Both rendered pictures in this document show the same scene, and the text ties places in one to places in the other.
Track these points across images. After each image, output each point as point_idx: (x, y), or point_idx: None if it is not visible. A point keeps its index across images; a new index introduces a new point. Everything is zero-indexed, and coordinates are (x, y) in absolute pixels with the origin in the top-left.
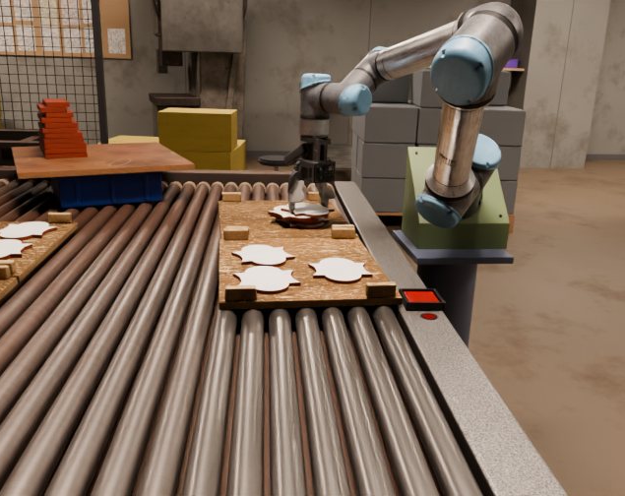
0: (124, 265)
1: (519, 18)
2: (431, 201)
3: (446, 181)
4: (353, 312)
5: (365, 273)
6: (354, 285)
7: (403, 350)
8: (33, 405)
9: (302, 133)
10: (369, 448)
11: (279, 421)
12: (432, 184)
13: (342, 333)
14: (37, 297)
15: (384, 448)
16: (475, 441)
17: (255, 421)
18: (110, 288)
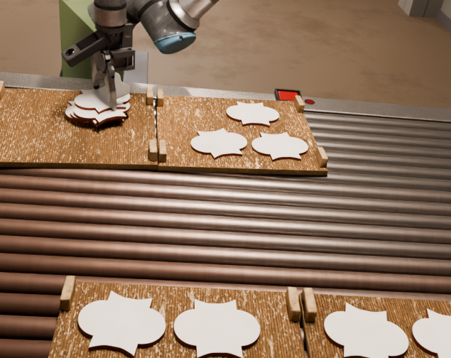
0: (224, 231)
1: None
2: (191, 35)
3: (202, 15)
4: (312, 124)
5: (261, 104)
6: (280, 114)
7: (364, 118)
8: None
9: (118, 25)
10: None
11: None
12: (190, 23)
13: (348, 133)
14: (322, 278)
15: None
16: (439, 118)
17: None
18: (290, 235)
